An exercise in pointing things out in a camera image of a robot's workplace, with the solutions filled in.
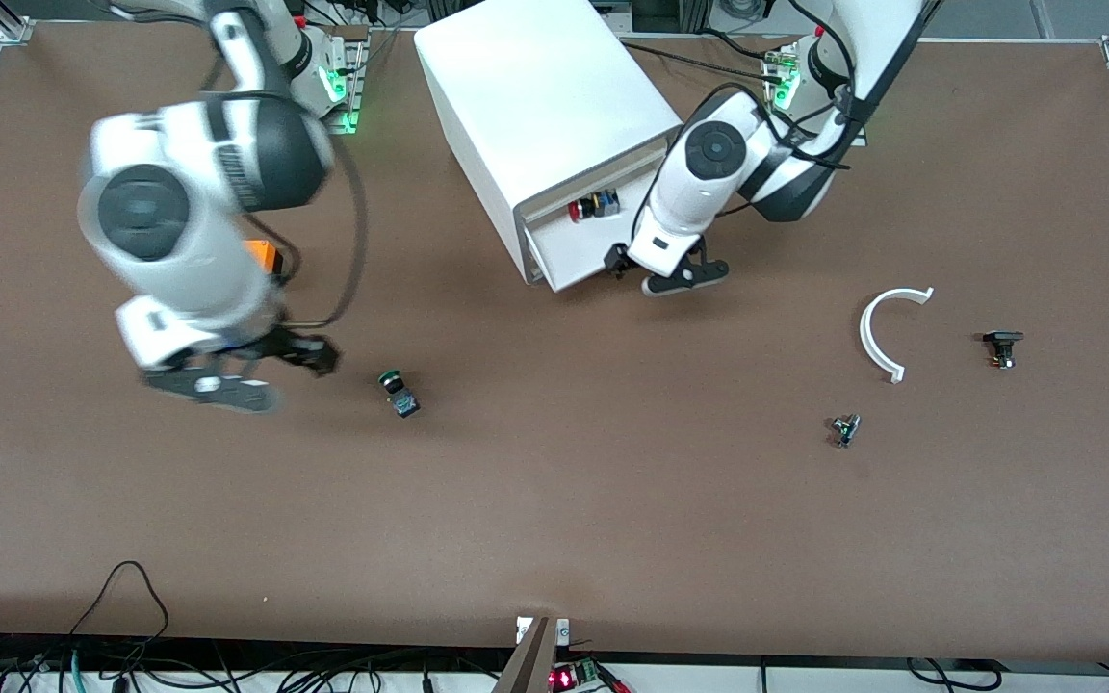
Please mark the white drawer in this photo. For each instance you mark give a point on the white drawer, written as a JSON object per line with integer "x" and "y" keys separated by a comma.
{"x": 583, "y": 245}

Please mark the red push button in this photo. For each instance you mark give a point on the red push button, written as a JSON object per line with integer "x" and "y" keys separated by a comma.
{"x": 577, "y": 210}

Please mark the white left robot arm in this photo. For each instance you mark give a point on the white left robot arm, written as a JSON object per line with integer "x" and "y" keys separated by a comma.
{"x": 718, "y": 149}

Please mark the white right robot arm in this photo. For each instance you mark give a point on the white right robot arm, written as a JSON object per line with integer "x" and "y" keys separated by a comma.
{"x": 179, "y": 212}

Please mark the green push button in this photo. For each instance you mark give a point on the green push button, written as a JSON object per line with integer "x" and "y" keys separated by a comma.
{"x": 399, "y": 393}

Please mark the white drawer cabinet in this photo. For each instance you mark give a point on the white drawer cabinet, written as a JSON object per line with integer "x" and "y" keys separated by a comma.
{"x": 535, "y": 96}

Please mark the black square push button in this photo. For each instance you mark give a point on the black square push button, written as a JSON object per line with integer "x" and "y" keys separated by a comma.
{"x": 1003, "y": 339}

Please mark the small green metal component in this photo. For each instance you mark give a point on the small green metal component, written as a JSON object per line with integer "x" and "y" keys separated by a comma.
{"x": 845, "y": 429}

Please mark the circuit board with red light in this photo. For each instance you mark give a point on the circuit board with red light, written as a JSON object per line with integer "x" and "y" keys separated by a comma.
{"x": 574, "y": 677}

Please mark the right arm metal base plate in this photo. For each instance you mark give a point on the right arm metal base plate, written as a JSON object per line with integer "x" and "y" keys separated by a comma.
{"x": 348, "y": 106}

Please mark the white metal bracket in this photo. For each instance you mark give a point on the white metal bracket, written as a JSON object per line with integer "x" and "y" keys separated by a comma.
{"x": 562, "y": 630}

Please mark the wooden post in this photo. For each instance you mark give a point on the wooden post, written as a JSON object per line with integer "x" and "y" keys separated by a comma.
{"x": 530, "y": 664}

